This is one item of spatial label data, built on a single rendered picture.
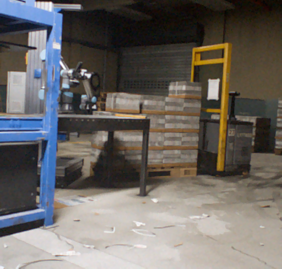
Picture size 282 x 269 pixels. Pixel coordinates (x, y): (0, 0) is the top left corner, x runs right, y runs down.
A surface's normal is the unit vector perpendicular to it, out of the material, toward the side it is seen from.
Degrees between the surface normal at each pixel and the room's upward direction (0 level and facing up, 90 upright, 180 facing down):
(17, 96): 90
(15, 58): 90
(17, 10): 90
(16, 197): 90
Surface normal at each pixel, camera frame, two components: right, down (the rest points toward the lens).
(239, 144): 0.52, 0.07
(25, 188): 0.77, 0.07
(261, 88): -0.63, 0.00
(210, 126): -0.85, -0.02
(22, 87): -0.09, 0.05
